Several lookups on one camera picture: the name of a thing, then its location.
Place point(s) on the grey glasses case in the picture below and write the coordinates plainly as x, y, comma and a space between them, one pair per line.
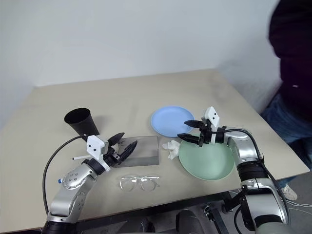
143, 148

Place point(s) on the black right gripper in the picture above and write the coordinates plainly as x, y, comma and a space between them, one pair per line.
205, 136

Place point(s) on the large dark rounded shape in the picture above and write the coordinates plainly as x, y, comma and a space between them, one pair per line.
187, 221

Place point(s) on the black metal table leg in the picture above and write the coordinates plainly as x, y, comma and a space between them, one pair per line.
217, 219

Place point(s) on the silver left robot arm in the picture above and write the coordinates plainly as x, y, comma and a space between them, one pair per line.
70, 180

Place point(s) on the blue plate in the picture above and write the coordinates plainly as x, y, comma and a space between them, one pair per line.
168, 119

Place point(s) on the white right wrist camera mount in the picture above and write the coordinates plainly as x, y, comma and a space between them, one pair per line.
212, 114

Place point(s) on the green plate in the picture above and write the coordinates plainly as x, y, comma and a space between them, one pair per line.
207, 161

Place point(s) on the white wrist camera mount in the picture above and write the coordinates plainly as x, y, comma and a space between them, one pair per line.
95, 146
212, 114

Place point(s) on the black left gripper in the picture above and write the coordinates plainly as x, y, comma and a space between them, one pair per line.
112, 158

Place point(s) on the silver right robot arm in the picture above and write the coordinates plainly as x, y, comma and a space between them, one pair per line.
243, 148

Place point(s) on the black cup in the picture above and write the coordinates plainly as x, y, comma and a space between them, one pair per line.
83, 124

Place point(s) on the white tissue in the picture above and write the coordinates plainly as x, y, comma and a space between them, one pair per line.
171, 145

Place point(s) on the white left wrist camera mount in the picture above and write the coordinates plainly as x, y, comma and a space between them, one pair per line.
95, 146

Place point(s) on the person in dark top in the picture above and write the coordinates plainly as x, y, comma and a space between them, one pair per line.
292, 48

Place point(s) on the white marker black cap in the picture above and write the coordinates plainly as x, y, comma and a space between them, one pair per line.
79, 158

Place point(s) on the clear frame glasses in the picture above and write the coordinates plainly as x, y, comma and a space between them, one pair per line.
126, 184

